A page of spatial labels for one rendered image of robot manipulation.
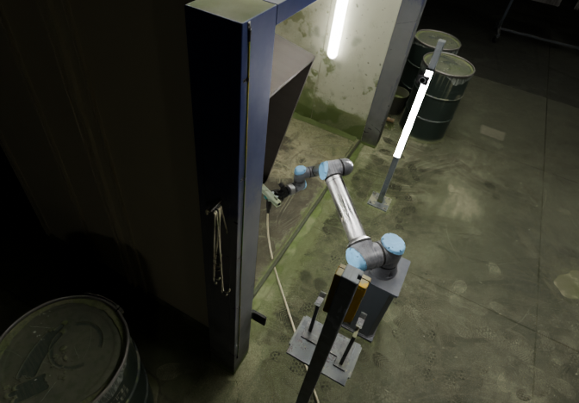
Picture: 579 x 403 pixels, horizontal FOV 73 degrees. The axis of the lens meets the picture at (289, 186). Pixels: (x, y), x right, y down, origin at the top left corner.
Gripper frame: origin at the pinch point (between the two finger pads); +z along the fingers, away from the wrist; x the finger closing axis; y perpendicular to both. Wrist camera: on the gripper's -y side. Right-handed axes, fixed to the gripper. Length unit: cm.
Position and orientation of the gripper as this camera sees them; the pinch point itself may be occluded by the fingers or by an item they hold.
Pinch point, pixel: (268, 197)
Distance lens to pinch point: 299.4
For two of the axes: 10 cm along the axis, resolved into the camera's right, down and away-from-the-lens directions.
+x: -6.2, -5.9, 5.1
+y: -1.3, 7.3, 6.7
